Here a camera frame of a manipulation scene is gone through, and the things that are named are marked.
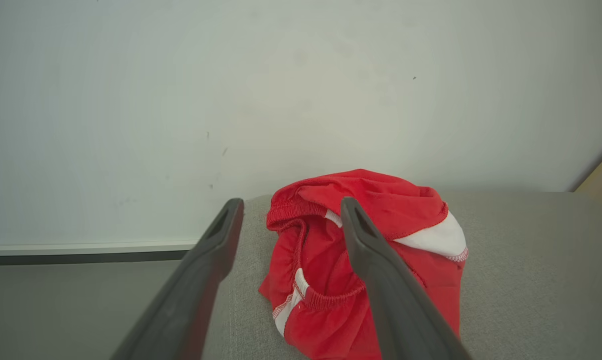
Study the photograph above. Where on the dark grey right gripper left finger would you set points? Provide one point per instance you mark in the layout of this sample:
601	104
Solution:
190	300

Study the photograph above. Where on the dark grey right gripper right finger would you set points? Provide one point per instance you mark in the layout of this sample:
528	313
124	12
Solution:
396	300

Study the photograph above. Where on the red clothing with white trim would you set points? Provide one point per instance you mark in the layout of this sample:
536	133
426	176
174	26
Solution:
391	200

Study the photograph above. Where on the white skirting board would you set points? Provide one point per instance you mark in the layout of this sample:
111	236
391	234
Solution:
80	248

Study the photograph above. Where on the grey fabric sofa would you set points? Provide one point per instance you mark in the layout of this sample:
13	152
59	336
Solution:
531	275

